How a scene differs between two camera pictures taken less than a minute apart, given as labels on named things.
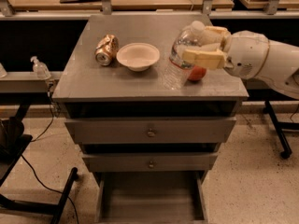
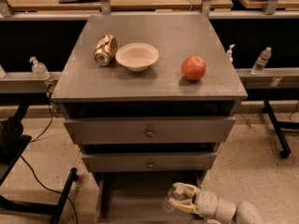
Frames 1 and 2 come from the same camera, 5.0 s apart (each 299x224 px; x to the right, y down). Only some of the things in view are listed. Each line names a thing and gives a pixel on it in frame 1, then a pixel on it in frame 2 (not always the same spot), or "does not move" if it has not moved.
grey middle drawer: x=149 y=161 does not move
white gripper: x=248 y=54 to x=206 y=203
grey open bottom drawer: x=156 y=197 does not move
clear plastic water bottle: x=176 y=72 to x=174 y=192
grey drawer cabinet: x=149 y=126 does not move
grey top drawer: x=153 y=131 does not move
